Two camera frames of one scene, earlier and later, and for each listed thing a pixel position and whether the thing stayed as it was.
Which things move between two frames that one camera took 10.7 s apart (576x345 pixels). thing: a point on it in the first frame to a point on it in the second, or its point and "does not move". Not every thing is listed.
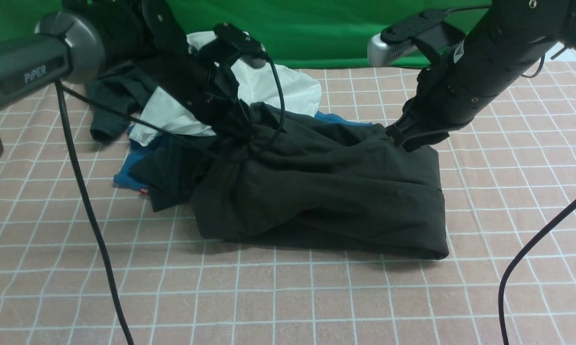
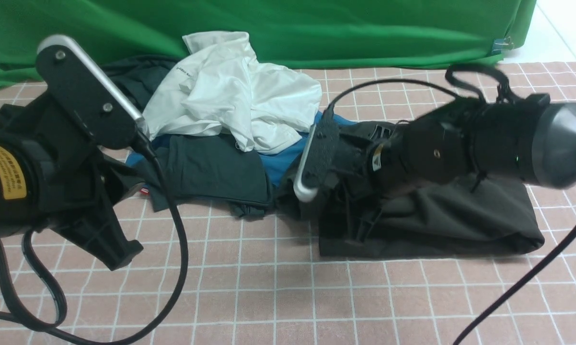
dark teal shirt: x=172 y=168 does not move
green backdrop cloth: x=317 y=34 does not move
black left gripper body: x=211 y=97 to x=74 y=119
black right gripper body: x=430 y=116 to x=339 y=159
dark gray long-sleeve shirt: x=296 y=181 to x=491 y=215
